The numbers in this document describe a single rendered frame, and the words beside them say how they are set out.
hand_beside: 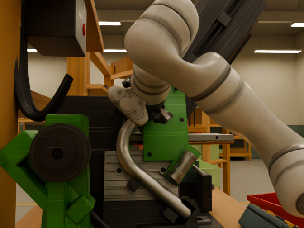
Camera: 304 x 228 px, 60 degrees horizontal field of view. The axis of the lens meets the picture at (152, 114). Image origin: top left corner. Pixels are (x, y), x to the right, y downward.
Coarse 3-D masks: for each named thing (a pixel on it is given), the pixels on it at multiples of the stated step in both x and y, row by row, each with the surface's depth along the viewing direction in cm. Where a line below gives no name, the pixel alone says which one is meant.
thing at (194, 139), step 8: (136, 136) 78; (192, 136) 79; (200, 136) 80; (208, 136) 80; (216, 136) 80; (224, 136) 81; (232, 136) 81; (136, 144) 78; (192, 144) 80; (200, 144) 80; (208, 144) 80
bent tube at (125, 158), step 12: (120, 132) 61; (132, 132) 62; (120, 144) 60; (120, 156) 59; (132, 168) 58; (144, 180) 58; (156, 180) 59; (156, 192) 58; (168, 192) 58; (168, 204) 57; (180, 204) 57; (180, 216) 57
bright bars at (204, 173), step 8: (200, 176) 81; (208, 176) 80; (200, 184) 81; (208, 184) 80; (200, 192) 81; (208, 192) 79; (200, 200) 81; (208, 200) 79; (200, 208) 81; (208, 208) 79
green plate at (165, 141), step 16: (176, 96) 70; (176, 112) 69; (144, 128) 66; (160, 128) 67; (176, 128) 67; (144, 144) 65; (160, 144) 65; (176, 144) 66; (144, 160) 64; (160, 160) 64
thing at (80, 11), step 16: (32, 0) 57; (48, 0) 58; (64, 0) 58; (80, 0) 64; (32, 16) 57; (48, 16) 57; (64, 16) 58; (80, 16) 64; (32, 32) 57; (48, 32) 57; (64, 32) 58; (80, 32) 64; (48, 48) 66; (64, 48) 66; (80, 48) 66
